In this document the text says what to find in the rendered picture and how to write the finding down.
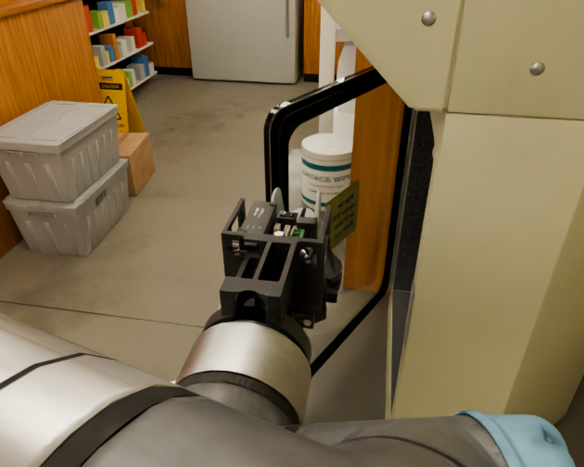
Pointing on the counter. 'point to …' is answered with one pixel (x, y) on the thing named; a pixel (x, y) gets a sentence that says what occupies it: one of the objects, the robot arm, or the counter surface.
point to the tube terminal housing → (511, 219)
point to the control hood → (405, 44)
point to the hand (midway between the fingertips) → (302, 223)
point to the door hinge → (402, 195)
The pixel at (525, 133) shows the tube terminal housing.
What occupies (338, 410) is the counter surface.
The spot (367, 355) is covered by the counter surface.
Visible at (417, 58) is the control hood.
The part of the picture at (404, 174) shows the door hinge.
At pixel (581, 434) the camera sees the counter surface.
